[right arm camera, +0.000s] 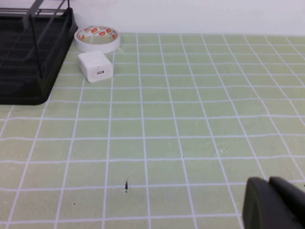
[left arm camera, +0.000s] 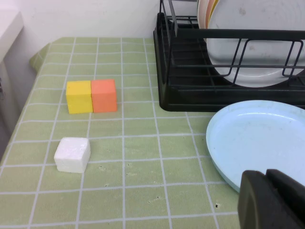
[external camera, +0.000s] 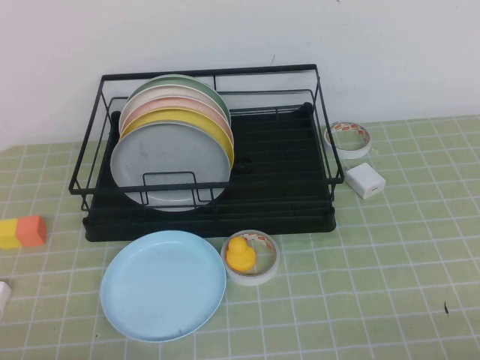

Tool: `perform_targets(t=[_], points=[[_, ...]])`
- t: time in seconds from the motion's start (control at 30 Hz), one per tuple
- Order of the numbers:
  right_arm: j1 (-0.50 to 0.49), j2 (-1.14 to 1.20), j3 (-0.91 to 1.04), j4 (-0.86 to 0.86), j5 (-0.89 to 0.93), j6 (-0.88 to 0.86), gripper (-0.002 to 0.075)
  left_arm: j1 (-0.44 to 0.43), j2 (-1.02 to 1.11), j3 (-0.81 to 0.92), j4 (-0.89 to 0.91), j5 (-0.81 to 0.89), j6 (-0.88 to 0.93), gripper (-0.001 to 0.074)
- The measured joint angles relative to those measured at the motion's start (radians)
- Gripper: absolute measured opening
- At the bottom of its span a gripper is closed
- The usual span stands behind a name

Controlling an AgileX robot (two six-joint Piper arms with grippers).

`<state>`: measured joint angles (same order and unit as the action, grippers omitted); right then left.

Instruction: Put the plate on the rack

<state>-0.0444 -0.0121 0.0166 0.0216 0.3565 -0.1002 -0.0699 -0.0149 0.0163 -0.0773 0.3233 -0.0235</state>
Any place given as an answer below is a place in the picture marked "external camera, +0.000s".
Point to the grey plate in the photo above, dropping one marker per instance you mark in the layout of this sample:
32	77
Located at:
168	157

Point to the black plastic drip tray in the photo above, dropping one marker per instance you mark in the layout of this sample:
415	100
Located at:
285	210

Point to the yellow rubber duck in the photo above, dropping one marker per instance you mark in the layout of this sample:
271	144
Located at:
240	257

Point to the green plate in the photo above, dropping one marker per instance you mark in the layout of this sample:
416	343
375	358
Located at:
176	79

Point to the white tape roll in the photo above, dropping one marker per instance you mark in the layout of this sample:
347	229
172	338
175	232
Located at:
350	153
247	280

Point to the pink plate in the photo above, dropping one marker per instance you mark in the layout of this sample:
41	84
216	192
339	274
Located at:
168	102

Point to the yellow plate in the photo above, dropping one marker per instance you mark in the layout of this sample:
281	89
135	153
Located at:
176	115

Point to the white power adapter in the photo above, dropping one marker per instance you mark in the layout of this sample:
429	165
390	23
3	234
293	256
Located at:
362	178

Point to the light blue plate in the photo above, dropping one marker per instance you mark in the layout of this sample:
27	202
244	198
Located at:
161	281

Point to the yellow block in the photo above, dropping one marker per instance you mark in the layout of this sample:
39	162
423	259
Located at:
8	234

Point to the small white object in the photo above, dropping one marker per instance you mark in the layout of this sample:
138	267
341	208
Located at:
3	294

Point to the orange block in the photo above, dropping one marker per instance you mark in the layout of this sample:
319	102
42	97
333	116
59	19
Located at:
32	230

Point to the cream plate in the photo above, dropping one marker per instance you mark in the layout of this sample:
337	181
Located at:
168	91

